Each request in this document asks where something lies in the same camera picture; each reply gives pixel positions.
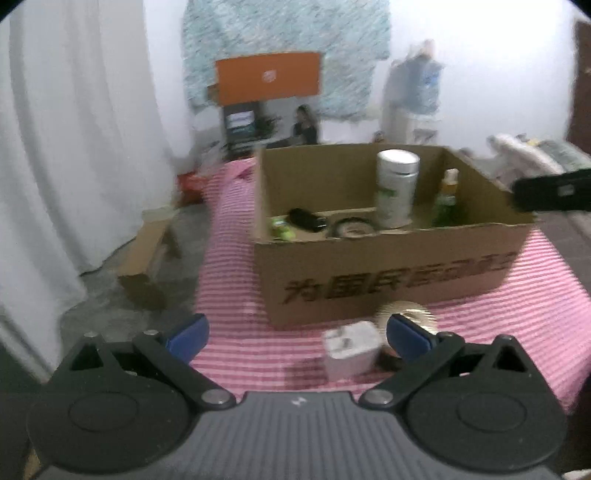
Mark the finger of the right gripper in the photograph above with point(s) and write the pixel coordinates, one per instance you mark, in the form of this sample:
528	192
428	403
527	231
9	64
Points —
554	193

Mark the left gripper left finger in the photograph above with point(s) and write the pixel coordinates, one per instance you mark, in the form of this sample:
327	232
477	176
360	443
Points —
170	353

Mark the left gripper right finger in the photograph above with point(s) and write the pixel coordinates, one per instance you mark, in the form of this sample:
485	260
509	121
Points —
424	355

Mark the gold lid cream jar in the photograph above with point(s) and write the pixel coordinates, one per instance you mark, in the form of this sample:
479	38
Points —
408	331

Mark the white power adapter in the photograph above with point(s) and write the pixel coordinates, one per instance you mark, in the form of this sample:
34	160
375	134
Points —
351	350

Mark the green dropper bottle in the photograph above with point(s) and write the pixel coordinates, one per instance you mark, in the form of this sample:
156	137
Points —
445	209

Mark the black electrical tape roll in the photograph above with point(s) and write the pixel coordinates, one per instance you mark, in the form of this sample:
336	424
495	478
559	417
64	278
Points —
350	226

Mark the green lip balm stick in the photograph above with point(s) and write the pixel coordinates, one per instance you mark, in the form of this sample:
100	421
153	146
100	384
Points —
280	230

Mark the white supplement bottle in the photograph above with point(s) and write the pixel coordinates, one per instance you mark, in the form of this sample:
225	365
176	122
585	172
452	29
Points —
397	175

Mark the black cylinder tube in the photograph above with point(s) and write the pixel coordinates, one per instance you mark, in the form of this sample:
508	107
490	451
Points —
306	220

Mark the brown wooden door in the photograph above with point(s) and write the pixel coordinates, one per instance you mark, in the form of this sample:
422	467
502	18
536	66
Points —
579	132

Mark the small wooden stool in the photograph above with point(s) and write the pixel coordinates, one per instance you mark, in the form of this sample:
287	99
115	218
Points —
137	274

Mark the pink checkered tablecloth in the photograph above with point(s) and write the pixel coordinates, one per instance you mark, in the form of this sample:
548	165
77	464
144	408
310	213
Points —
541	303

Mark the brown cardboard box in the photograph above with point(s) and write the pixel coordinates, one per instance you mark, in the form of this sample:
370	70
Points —
316	279

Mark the red snack bag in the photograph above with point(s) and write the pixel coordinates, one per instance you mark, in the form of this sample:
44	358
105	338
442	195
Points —
191	188

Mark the water dispenser with bottle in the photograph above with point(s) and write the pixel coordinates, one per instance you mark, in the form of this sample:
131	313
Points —
411	99

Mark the white curtain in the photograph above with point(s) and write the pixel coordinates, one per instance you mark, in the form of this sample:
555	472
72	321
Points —
83	155

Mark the orange Philips box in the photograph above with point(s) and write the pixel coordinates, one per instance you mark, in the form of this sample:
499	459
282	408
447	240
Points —
244	85

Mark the patterned blue wall cloth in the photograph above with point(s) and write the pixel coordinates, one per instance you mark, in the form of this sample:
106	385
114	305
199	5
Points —
352	37

